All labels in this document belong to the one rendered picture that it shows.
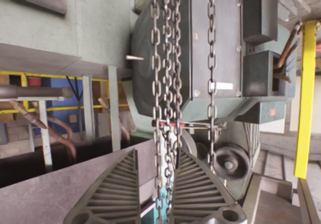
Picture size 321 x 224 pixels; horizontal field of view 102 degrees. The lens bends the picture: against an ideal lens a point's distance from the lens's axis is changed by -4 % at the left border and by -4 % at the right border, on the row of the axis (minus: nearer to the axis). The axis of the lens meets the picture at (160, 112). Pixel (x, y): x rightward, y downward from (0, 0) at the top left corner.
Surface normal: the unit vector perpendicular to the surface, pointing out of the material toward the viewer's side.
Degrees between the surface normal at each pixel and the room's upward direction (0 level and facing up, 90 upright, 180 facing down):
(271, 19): 90
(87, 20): 90
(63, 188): 90
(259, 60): 90
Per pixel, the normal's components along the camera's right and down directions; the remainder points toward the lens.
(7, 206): 0.76, 0.04
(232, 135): -0.66, 0.08
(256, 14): -0.87, 0.07
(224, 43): 0.49, 0.07
